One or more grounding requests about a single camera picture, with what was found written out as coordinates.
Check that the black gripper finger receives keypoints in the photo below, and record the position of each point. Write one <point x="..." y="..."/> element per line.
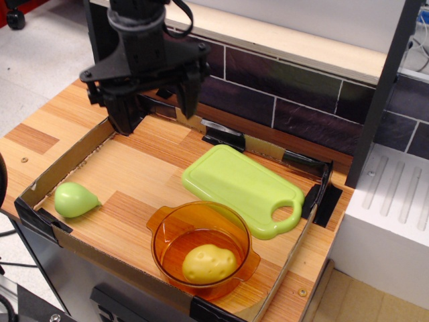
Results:
<point x="125" y="111"/>
<point x="189" y="86"/>

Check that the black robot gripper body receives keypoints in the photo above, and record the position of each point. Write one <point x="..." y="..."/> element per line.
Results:
<point x="134" y="50"/>

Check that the yellow plastic potato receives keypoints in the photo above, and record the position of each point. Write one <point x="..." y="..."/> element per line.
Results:
<point x="208" y="264"/>

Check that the orange transparent plastic pot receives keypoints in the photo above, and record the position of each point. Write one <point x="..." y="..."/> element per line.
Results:
<point x="177" y="231"/>

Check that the cardboard fence with black tape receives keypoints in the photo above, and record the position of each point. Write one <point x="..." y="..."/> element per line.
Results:
<point x="70" y="140"/>

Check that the light wooden shelf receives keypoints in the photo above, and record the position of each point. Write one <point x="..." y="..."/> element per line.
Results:
<point x="322" y="35"/>

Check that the green plastic cutting board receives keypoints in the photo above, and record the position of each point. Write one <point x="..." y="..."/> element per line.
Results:
<point x="269" y="204"/>

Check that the green plastic pear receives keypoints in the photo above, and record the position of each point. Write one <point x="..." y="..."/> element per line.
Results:
<point x="73" y="200"/>

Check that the black caster wheel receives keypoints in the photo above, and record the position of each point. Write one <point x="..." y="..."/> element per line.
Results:
<point x="15" y="19"/>

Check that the white dish drainer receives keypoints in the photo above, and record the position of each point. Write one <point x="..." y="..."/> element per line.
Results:
<point x="383" y="238"/>

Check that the black metal post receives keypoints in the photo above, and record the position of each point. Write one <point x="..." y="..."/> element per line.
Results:
<point x="400" y="42"/>

